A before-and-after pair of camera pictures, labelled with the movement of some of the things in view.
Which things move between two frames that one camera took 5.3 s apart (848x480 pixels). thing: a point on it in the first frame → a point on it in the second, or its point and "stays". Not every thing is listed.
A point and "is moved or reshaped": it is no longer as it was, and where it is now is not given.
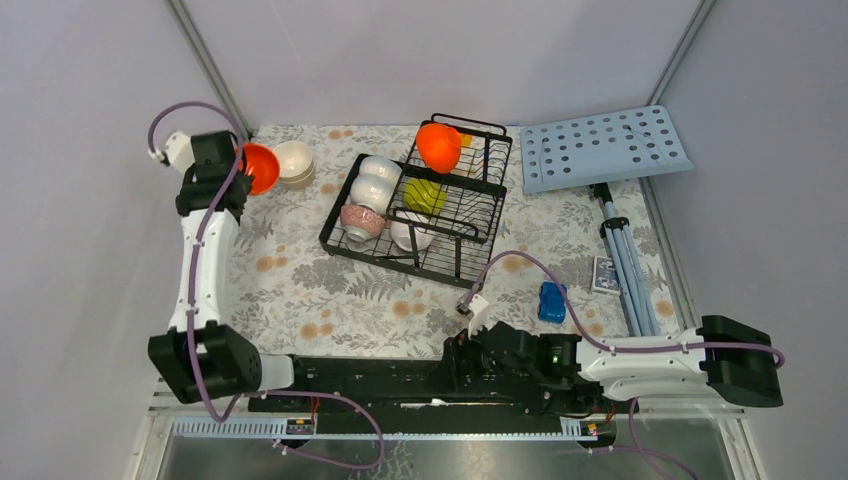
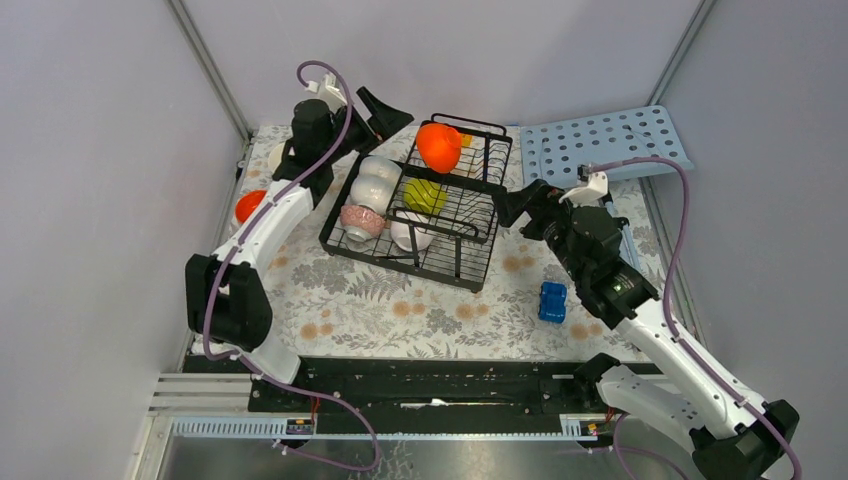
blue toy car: [552, 304] stays
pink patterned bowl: [360, 223] stays
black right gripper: [461, 348] → [539, 199]
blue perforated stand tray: [598, 148] stays
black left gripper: [248, 179] → [383, 123]
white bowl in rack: [376, 190] stays
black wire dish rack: [438, 211] stays
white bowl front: [401, 235] stays
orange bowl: [263, 166] is moved or reshaped
